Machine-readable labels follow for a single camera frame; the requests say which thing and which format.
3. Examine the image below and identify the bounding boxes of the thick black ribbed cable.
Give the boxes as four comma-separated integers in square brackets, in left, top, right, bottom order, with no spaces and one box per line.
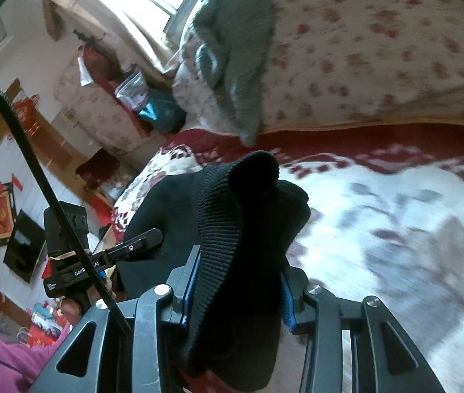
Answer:
[0,76,135,337]

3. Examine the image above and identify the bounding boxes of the colourful clutter pile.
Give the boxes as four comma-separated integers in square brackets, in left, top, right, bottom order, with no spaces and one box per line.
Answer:
[18,300,73,349]

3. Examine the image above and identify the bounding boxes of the pink floral quilt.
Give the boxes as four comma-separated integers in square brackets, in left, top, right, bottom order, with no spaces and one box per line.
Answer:
[166,0,464,137]

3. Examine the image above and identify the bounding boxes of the dark red hanging bag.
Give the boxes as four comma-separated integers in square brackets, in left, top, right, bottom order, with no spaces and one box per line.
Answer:
[77,28,123,87]

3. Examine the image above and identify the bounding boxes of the dark red stool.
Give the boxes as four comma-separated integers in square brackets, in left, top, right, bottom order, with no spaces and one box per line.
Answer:
[75,148,121,190]

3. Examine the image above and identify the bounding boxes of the red and white fleece blanket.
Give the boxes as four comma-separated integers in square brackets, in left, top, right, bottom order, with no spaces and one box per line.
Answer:
[111,123,464,393]

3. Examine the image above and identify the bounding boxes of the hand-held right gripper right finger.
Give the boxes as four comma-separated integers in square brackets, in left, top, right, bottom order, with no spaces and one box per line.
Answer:
[279,268,447,393]

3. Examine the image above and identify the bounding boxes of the red paper decoration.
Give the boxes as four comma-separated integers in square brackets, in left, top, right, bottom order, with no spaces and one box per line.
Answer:
[10,93,41,137]

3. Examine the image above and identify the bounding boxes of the floral covered cabinet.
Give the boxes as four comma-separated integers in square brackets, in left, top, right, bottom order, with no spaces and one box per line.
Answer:
[54,63,151,161]

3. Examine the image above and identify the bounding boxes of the person's left hand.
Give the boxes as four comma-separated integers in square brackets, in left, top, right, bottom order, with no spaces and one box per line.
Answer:
[61,269,118,325]

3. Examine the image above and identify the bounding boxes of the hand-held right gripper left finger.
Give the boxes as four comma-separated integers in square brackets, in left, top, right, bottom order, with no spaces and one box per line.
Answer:
[31,243,204,393]

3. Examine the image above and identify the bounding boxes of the person's left forearm pink sleeve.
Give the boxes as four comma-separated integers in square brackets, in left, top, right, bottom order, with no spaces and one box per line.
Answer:
[0,318,74,393]

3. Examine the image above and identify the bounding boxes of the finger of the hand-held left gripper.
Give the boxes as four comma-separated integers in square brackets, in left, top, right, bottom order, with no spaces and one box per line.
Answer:
[99,228,164,268]

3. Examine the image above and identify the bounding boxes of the black flat television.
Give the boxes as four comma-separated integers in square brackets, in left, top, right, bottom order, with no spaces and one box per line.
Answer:
[3,210,47,284]

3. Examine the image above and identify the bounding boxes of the black pants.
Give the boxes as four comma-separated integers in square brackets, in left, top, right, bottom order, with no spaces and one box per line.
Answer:
[115,151,311,393]

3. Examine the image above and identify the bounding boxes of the grey knit garment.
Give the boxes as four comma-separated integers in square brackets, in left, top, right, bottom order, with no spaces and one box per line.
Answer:
[190,0,278,148]

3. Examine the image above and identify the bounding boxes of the beige curtain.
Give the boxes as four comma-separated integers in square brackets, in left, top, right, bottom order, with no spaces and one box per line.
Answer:
[43,0,184,87]

